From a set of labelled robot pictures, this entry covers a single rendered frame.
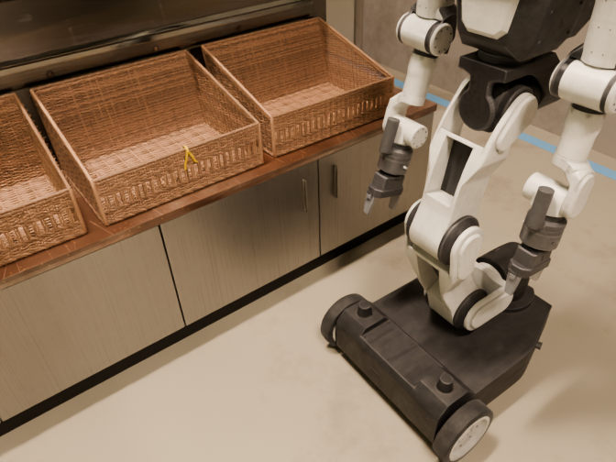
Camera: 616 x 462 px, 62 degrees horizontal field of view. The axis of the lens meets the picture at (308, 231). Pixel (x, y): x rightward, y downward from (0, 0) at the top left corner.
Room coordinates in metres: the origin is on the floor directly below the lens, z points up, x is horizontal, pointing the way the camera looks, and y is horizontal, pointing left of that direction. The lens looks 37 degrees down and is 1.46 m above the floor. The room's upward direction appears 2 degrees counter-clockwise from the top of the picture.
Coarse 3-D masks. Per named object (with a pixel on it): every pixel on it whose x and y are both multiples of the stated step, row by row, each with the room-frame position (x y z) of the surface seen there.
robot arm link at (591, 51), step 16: (608, 0) 0.95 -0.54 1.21; (592, 16) 0.98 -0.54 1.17; (608, 16) 0.95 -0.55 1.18; (592, 32) 0.96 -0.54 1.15; (608, 32) 0.94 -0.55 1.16; (576, 48) 1.00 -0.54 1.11; (592, 48) 0.96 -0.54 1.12; (608, 48) 0.93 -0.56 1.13; (560, 64) 0.99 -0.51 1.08; (592, 64) 0.95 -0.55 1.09; (608, 64) 0.93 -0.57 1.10; (608, 96) 0.89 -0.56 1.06; (608, 112) 0.89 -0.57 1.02
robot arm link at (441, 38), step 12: (420, 0) 1.32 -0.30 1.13; (432, 0) 1.30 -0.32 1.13; (444, 0) 1.30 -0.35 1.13; (408, 12) 1.37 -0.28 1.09; (420, 12) 1.32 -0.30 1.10; (432, 12) 1.30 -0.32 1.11; (444, 12) 1.29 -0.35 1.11; (444, 24) 1.27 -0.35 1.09; (396, 36) 1.35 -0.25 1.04; (432, 36) 1.25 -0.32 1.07; (444, 36) 1.27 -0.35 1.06; (432, 48) 1.25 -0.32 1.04; (444, 48) 1.27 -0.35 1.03
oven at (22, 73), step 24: (312, 0) 2.27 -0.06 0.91; (216, 24) 2.01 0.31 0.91; (240, 24) 2.07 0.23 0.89; (264, 24) 2.14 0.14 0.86; (96, 48) 1.75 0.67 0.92; (120, 48) 1.79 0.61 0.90; (144, 48) 1.84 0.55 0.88; (168, 48) 1.89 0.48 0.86; (0, 72) 1.57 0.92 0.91; (24, 72) 1.61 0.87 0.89; (48, 72) 1.65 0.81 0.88; (72, 72) 1.70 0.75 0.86; (48, 144) 1.61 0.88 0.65; (24, 168) 1.55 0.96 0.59
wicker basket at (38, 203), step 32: (0, 96) 1.53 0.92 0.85; (0, 128) 1.49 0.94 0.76; (32, 128) 1.40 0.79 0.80; (0, 160) 1.45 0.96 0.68; (32, 160) 1.50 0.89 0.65; (0, 192) 1.40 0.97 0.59; (32, 192) 1.39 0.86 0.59; (64, 192) 1.17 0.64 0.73; (0, 224) 1.07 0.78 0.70; (32, 224) 1.11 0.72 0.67; (64, 224) 1.15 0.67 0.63; (0, 256) 1.05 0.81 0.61
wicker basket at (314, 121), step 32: (256, 32) 2.08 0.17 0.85; (288, 32) 2.15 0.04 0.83; (320, 32) 2.23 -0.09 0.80; (224, 64) 1.96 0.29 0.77; (256, 64) 2.03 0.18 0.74; (288, 64) 2.11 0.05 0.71; (320, 64) 2.19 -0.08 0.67; (352, 64) 2.06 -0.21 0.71; (288, 96) 2.06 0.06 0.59; (320, 96) 2.05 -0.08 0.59; (352, 96) 1.75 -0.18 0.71; (384, 96) 1.90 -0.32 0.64; (288, 128) 1.60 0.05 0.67; (320, 128) 1.67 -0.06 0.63
